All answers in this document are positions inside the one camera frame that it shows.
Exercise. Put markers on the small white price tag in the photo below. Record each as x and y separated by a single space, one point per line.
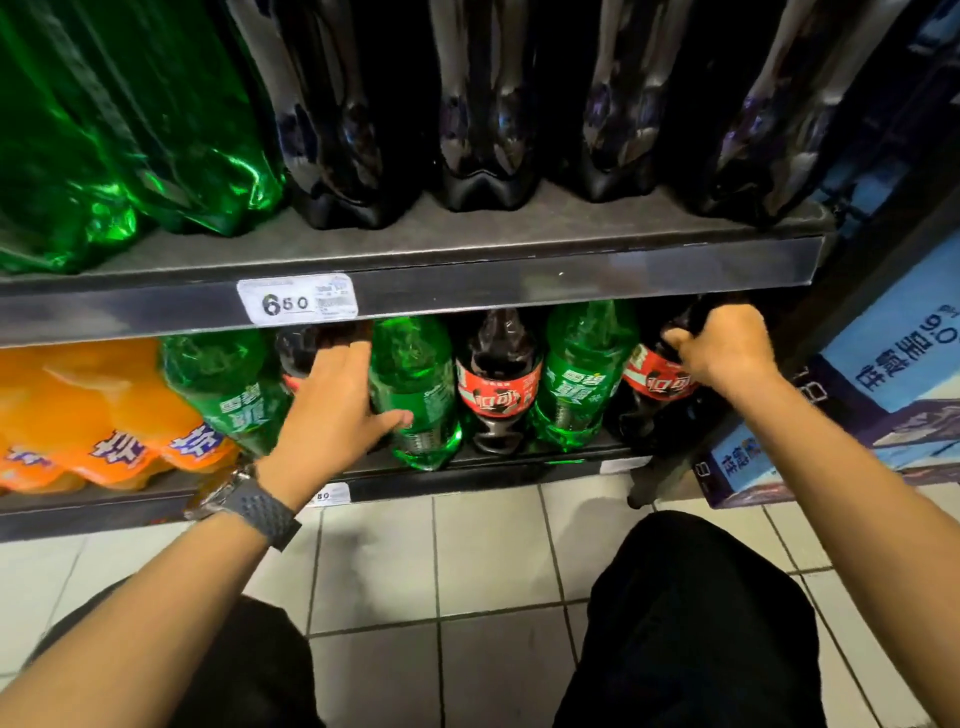
330 495
626 465

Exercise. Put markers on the green-label green soda bottle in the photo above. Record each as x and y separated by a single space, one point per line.
416 352
225 375
585 375

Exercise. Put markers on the blue-label orange soda bottle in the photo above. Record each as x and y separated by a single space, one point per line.
30 420
172 412
97 405

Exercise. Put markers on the person's right hand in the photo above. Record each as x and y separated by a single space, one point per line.
731 349

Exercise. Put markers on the person's left forearm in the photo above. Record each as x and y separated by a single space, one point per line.
127 637

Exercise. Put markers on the grey perforated-band wristwatch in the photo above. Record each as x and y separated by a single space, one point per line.
255 506

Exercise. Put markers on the black metal shelf rack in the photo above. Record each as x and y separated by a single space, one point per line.
525 281

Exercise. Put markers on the person's left hand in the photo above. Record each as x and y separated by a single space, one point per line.
330 420

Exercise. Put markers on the person's right leg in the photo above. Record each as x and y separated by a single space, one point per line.
690 637

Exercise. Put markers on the row of green-label green bottles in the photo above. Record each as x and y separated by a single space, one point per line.
112 112

